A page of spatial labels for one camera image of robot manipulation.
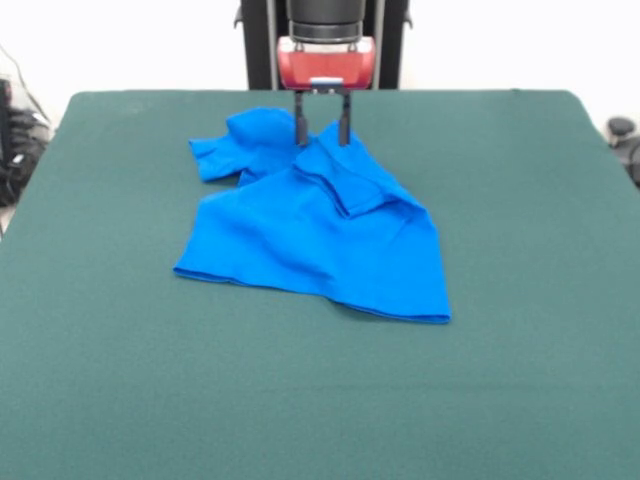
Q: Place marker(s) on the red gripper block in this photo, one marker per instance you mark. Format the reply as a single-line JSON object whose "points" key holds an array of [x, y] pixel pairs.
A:
{"points": [[325, 67]]}

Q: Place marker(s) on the blue shirt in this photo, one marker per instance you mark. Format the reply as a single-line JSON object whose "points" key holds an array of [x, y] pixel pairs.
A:
{"points": [[310, 240]]}

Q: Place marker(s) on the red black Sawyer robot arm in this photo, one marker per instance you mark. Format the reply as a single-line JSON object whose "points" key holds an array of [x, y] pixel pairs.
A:
{"points": [[325, 17]]}

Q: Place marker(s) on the dark green table cloth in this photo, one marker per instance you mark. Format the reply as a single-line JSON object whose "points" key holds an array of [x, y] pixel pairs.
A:
{"points": [[400, 390]]}

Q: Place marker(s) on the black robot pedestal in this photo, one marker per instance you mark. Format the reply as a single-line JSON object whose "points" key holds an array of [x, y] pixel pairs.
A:
{"points": [[390, 45]]}

